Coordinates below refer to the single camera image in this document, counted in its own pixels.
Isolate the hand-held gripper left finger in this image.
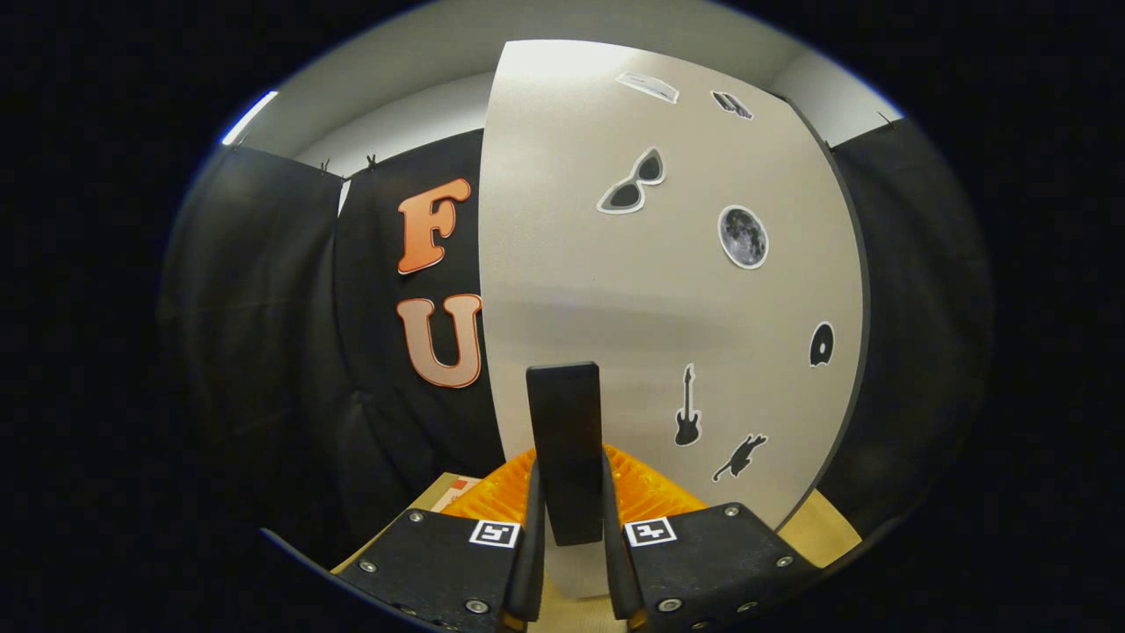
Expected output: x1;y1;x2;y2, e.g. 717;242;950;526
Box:
330;448;546;633

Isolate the black door handle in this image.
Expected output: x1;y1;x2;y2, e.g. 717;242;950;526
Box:
526;361;606;548

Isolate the ceiling light strip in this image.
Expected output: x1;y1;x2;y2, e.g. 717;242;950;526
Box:
220;90;279;147

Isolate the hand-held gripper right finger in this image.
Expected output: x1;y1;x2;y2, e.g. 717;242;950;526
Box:
602;444;823;633

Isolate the black backdrop cloth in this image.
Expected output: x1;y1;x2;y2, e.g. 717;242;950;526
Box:
158;114;994;564

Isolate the stack of books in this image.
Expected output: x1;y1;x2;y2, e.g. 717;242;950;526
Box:
409;472;483;515

